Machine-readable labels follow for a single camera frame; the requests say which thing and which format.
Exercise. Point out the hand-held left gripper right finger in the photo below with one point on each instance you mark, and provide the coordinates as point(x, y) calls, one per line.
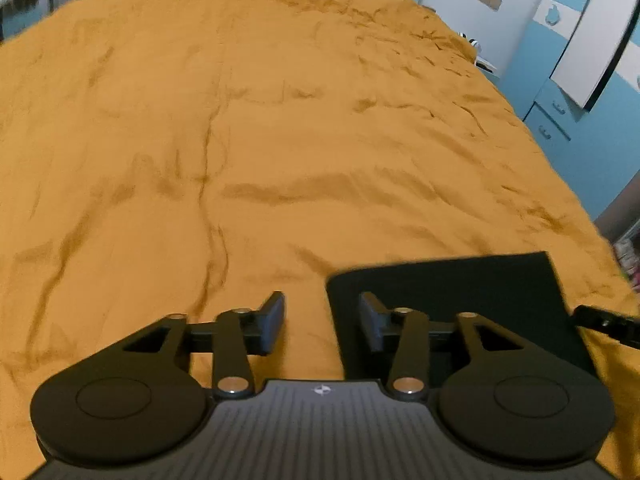
point(371, 322)

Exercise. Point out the blue and white wardrobe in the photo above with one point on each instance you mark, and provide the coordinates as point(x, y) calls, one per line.
point(590, 110)

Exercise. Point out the white panel with black frame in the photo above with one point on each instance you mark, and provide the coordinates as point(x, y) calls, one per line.
point(595, 35)

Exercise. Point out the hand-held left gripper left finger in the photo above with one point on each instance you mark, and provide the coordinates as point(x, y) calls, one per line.
point(272, 322)

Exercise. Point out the black and white striped item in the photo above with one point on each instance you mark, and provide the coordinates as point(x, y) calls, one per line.
point(471, 40)

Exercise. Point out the blue nightstand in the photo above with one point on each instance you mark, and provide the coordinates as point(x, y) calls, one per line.
point(487, 67)

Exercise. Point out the black pants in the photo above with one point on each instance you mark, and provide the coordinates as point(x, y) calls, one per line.
point(475, 285)

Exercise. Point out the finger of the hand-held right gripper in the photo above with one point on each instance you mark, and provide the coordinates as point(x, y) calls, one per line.
point(589, 316)

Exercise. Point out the yellow quilted blanket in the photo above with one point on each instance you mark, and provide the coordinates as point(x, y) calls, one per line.
point(250, 135)

